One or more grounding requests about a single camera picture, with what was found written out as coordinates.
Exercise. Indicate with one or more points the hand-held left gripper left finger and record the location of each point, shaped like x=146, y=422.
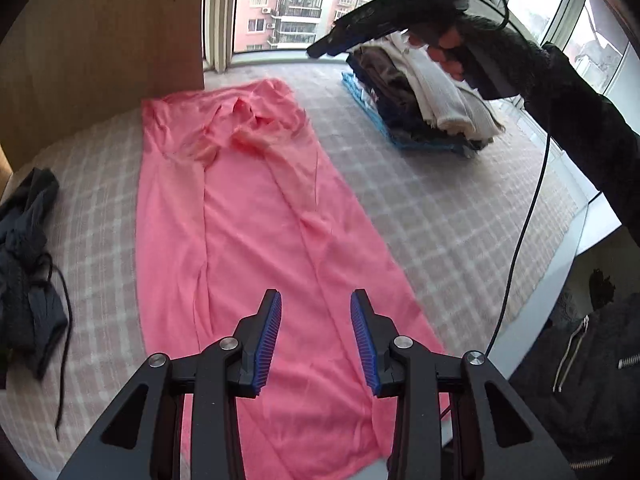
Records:
x=267, y=345

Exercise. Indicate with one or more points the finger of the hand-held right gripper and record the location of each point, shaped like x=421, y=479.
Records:
x=345, y=30
x=360, y=42

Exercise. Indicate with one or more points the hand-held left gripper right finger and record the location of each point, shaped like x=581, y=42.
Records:
x=364, y=345

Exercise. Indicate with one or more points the pink t-shirt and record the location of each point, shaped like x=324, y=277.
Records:
x=260, y=220

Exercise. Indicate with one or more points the person's right forearm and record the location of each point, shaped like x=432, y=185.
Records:
x=575, y=95

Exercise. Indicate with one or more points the stack of folded clothes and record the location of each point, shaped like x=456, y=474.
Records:
x=425, y=105

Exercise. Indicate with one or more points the person's right hand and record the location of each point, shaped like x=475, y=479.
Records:
x=442, y=52

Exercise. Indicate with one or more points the apartment buildings outside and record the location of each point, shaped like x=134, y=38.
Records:
x=260, y=5

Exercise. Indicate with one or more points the white framed window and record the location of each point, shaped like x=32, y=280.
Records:
x=220, y=20

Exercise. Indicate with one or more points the pink plaid blanket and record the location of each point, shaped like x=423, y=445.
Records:
x=450, y=220

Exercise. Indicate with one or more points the large light brown board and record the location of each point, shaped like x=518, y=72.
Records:
x=110, y=30

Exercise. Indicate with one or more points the pine plank panel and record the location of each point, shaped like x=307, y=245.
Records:
x=4, y=175

